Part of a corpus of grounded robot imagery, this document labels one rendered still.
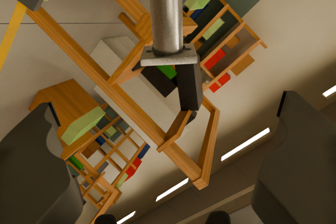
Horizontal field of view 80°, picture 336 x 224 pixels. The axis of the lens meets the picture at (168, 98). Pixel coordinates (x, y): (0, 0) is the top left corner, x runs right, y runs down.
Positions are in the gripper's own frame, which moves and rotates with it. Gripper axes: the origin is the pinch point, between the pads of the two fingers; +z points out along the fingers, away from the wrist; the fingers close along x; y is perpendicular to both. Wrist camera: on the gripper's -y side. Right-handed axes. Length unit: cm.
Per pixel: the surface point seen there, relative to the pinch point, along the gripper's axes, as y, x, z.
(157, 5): -3.8, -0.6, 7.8
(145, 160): 635, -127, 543
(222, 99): 345, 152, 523
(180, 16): -2.6, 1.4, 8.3
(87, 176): 366, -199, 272
